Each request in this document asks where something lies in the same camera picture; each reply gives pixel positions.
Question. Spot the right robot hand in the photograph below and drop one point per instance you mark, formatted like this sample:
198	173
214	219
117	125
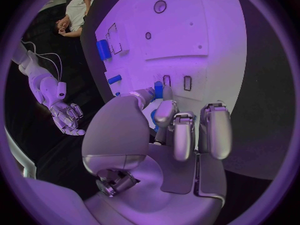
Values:
68	120

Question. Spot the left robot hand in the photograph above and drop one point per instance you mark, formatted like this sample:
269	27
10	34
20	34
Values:
122	135

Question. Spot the blue block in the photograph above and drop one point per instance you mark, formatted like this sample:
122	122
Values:
158	90

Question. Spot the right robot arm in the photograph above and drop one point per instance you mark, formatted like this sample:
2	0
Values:
46	86

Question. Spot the white task board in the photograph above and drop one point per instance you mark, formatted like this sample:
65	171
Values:
175	22

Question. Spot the small blue peg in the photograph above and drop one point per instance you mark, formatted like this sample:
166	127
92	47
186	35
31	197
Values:
117	94

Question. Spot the short blue cylinder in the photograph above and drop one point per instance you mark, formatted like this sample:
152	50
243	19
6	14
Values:
114	79

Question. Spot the large blue cylinder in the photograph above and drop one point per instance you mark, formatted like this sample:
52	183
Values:
103	49

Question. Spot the person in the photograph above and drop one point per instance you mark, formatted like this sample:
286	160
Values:
76	13

